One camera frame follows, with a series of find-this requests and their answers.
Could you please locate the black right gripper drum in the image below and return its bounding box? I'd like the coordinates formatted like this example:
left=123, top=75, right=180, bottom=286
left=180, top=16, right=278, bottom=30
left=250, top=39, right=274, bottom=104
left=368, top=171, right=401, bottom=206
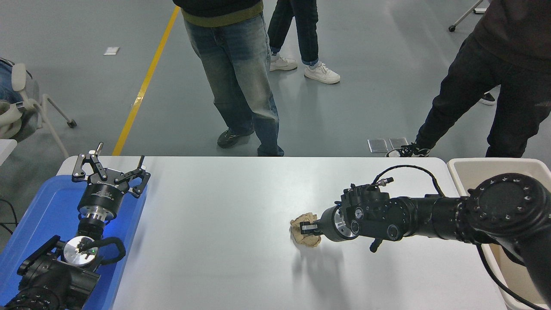
left=318, top=206, right=345, bottom=243

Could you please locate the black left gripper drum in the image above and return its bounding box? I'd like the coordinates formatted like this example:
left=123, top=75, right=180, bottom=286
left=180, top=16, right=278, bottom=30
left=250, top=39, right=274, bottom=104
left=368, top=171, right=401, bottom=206
left=77, top=168, right=130, bottom=215

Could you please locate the tan paper ball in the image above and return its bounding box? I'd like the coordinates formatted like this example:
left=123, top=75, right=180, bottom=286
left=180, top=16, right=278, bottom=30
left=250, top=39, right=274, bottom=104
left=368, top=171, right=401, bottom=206
left=290, top=212, right=322, bottom=248

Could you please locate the blue plastic tray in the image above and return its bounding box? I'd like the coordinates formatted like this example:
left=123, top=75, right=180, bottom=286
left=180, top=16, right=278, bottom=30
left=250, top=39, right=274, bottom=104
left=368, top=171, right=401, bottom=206
left=0, top=174, right=148, bottom=310

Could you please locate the white side table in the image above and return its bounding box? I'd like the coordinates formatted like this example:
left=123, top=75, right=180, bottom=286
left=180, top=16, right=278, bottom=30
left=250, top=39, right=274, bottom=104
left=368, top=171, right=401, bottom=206
left=0, top=139, right=18, bottom=167

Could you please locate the white office chair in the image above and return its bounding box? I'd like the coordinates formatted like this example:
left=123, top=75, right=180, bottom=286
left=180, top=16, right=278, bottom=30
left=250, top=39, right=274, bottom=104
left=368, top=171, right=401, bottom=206
left=11, top=63, right=78, bottom=159

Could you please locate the large pale bin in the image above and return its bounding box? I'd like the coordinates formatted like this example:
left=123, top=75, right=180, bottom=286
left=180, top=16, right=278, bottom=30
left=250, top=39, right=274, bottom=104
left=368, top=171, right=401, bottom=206
left=448, top=158, right=551, bottom=310

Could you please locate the white wheeled stand leg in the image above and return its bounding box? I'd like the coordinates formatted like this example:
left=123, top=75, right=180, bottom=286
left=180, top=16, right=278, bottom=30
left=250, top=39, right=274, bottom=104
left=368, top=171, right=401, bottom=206
left=448, top=0, right=492, bottom=33

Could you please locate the black floor cable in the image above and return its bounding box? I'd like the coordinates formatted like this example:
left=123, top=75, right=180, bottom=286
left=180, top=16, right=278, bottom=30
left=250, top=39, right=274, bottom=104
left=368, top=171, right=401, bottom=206
left=0, top=197, right=19, bottom=236

